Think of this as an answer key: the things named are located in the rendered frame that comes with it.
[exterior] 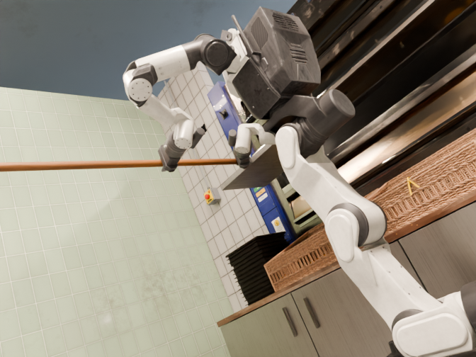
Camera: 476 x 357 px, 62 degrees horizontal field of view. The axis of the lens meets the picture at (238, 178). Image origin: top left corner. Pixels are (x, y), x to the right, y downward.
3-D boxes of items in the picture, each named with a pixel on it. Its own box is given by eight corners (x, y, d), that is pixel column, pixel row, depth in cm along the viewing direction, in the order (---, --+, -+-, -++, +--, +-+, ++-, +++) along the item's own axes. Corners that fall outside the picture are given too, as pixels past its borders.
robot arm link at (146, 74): (120, 72, 125) (186, 50, 129) (115, 61, 135) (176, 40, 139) (133, 105, 132) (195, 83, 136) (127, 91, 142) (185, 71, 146)
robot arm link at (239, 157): (227, 149, 196) (228, 138, 185) (245, 144, 198) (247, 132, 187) (237, 171, 192) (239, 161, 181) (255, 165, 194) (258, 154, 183)
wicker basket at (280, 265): (326, 273, 235) (306, 231, 244) (408, 234, 199) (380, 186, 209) (273, 294, 201) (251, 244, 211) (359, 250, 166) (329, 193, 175)
